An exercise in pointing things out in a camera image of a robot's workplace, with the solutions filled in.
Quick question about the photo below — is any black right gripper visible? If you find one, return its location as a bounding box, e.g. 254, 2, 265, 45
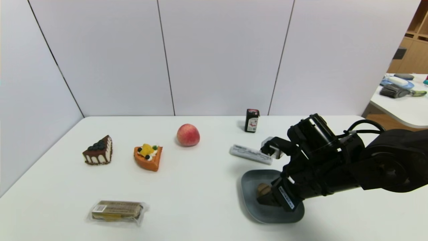
256, 164, 329, 212

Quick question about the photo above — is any small tan round cookie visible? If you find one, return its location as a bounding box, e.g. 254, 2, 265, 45
256, 183, 272, 197

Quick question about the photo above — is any grey blue oval dish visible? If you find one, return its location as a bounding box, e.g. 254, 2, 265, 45
240, 169, 305, 224

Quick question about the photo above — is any white oblong object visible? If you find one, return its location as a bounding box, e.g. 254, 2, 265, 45
388, 77, 409, 87

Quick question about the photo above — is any long grey white packet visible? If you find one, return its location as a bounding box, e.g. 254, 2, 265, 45
229, 144, 273, 165

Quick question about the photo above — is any small dark drink carton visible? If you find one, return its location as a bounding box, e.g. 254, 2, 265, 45
244, 109, 260, 133

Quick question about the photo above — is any red peach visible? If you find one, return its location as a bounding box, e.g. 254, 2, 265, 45
177, 124, 201, 147

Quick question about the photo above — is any orange cake slice with fruit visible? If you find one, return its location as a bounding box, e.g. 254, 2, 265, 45
134, 144, 163, 172

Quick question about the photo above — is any clear wrapped brown snack pack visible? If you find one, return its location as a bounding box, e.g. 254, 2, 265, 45
88, 200, 149, 226

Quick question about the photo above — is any white background table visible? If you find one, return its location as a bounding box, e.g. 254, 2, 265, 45
369, 74, 428, 129

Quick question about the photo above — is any blue plate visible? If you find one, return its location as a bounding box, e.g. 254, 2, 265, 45
380, 78, 415, 90

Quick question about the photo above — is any black brush head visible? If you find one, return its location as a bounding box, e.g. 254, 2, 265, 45
379, 84, 411, 99

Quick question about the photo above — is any chocolate cake slice with blueberries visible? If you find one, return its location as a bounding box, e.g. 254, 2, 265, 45
83, 135, 113, 165

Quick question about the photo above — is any wooden shelf cabinet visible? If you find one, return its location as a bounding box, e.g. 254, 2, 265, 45
387, 0, 428, 75

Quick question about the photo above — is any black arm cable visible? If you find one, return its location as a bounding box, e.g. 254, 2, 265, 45
337, 119, 386, 138

